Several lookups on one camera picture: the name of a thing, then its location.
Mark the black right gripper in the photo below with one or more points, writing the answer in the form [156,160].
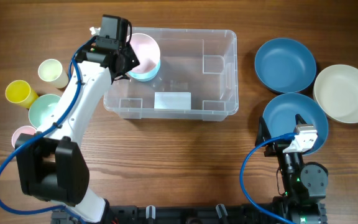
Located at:
[275,147]

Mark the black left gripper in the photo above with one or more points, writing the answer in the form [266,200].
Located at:
[133,60]

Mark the pink small bowl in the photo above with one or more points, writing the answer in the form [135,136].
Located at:
[147,52]

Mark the light blue small bowl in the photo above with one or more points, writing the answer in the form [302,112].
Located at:
[144,77]

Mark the mint green small bowl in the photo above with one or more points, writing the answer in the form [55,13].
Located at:
[41,108]

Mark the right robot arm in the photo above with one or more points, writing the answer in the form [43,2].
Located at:
[304,183]

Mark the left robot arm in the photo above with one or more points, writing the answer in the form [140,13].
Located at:
[50,164]

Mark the pale green cup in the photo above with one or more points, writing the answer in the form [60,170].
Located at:
[52,72]

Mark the cream bowl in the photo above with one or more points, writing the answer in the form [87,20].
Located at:
[336,91]

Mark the clear plastic storage bin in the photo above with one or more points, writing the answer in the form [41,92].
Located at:
[200,61]

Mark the yellow cup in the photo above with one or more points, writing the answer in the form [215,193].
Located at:
[20,93]

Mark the pink cup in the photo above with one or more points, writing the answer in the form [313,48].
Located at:
[22,130]

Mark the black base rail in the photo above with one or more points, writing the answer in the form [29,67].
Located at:
[245,213]

